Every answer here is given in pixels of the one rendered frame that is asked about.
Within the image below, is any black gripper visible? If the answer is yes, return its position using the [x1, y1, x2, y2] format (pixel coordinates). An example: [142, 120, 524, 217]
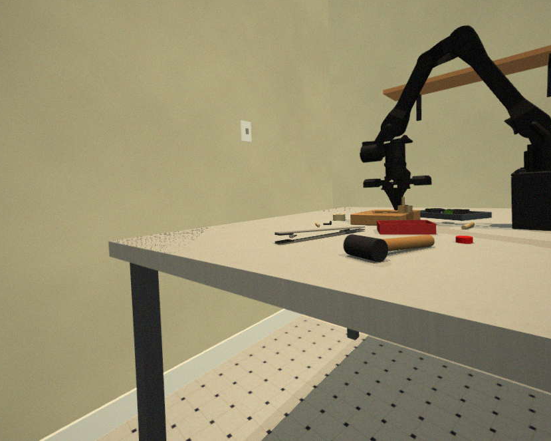
[363, 158, 431, 210]

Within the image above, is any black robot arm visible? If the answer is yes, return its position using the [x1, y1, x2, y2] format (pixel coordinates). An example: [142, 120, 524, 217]
[360, 25, 551, 172]

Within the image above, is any black-headed mallet with wooden handle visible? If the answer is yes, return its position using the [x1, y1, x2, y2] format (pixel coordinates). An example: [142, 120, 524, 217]
[344, 234, 435, 262]

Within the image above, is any red shallow tray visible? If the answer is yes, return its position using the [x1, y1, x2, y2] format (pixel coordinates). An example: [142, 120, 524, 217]
[377, 220, 436, 235]

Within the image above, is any light wooden board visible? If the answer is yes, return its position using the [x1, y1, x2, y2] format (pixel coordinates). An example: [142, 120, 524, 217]
[350, 210, 420, 225]

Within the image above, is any red short cylinder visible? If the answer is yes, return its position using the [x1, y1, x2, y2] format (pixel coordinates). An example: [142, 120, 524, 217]
[456, 235, 473, 243]

